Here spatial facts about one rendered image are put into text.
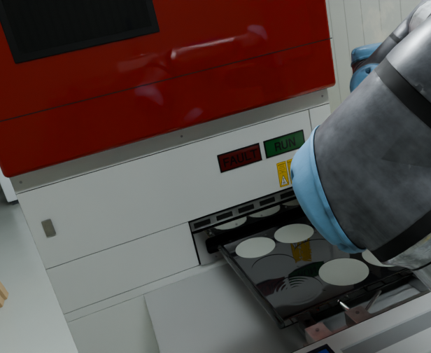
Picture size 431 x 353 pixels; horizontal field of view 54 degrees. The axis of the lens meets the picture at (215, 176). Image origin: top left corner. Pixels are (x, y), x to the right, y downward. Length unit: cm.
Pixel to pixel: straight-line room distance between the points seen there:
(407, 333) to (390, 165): 38
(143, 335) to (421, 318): 74
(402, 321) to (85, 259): 72
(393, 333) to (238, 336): 35
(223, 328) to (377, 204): 65
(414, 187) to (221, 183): 77
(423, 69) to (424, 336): 42
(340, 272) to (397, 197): 57
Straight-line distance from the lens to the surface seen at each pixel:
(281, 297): 88
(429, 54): 37
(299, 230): 111
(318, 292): 88
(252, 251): 105
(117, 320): 119
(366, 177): 37
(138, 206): 106
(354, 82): 75
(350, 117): 38
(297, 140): 115
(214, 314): 101
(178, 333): 99
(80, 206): 105
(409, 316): 72
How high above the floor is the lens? 141
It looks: 18 degrees down
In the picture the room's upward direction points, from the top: 13 degrees counter-clockwise
